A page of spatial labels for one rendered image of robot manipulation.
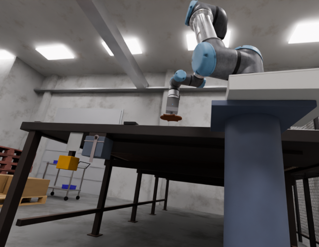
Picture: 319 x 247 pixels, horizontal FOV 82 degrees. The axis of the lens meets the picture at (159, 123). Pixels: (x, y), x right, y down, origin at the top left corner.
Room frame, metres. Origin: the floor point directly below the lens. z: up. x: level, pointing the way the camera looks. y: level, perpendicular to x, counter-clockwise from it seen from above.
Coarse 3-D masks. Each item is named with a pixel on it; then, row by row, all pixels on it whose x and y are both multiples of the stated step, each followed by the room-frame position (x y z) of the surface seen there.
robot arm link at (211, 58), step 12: (192, 0) 0.68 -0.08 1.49; (192, 12) 0.68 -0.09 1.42; (204, 12) 0.66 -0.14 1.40; (216, 12) 0.69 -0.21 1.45; (192, 24) 0.71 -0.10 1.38; (204, 24) 0.62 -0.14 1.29; (204, 36) 0.60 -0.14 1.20; (216, 36) 0.60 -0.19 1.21; (204, 48) 0.52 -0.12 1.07; (216, 48) 0.53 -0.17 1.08; (228, 48) 0.54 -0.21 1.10; (192, 60) 0.61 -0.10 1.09; (204, 60) 0.54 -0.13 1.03; (216, 60) 0.53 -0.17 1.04; (228, 60) 0.54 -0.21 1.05; (204, 72) 0.58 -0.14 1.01; (216, 72) 0.57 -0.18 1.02; (228, 72) 0.57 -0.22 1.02
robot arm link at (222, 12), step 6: (222, 12) 0.70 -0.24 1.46; (222, 18) 0.71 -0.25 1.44; (216, 24) 0.73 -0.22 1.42; (222, 24) 0.73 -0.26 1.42; (216, 30) 0.76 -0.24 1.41; (222, 30) 0.76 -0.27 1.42; (222, 36) 0.79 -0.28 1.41; (192, 78) 1.06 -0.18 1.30; (198, 78) 1.05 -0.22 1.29; (204, 78) 1.07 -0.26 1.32; (192, 84) 1.09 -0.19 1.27; (198, 84) 1.09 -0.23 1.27; (204, 84) 1.09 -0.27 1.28
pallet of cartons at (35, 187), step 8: (0, 176) 3.27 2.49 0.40; (8, 176) 3.39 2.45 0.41; (0, 184) 3.32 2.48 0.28; (8, 184) 3.34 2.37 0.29; (32, 184) 3.43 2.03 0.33; (40, 184) 3.59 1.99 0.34; (48, 184) 3.78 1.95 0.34; (0, 192) 3.38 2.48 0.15; (24, 192) 3.31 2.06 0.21; (32, 192) 3.48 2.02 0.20; (40, 192) 3.65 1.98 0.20; (0, 200) 3.34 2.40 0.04; (24, 200) 3.77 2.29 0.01; (40, 200) 3.74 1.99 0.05
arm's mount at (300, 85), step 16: (240, 80) 0.43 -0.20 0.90; (256, 80) 0.42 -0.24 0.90; (272, 80) 0.41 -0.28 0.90; (288, 80) 0.40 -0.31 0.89; (304, 80) 0.39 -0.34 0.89; (240, 96) 0.46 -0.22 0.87; (256, 96) 0.45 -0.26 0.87; (272, 96) 0.44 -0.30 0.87; (288, 96) 0.43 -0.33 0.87; (304, 96) 0.42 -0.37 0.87
